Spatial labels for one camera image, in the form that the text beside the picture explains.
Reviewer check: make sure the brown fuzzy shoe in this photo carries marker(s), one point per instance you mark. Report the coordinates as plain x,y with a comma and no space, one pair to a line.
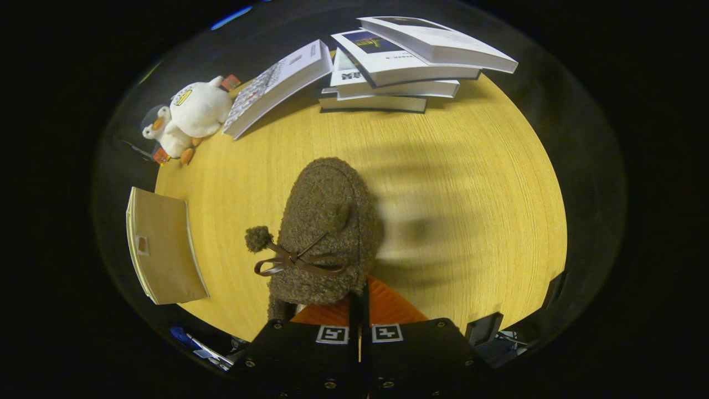
327,194

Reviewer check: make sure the grey patterned white book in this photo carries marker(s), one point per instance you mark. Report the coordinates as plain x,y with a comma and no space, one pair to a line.
277,83

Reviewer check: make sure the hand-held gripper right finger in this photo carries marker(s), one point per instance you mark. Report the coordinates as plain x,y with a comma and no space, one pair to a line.
388,366

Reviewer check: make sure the black plastic block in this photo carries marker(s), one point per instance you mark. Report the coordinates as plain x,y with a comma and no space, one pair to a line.
484,330
555,291

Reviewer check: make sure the white book blue picture cover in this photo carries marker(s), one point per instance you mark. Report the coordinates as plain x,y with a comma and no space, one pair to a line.
388,64

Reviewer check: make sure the blue and white item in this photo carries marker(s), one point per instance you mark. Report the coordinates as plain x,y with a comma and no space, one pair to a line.
213,354

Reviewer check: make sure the beige fabric storage box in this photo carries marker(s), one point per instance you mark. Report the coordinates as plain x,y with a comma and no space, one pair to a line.
166,249

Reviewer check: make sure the white duck plush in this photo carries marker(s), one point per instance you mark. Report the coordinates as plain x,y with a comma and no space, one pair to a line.
202,111

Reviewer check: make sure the white book dark picture cover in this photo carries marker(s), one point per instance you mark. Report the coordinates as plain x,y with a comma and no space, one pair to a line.
443,44

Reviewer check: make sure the grey white penguin plush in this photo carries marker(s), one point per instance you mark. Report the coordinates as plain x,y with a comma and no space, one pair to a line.
171,141

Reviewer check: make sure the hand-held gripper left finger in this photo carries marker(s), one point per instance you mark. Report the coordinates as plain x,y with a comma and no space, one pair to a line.
332,366

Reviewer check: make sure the white book black lettering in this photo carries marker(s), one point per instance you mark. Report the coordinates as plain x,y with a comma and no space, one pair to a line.
399,88

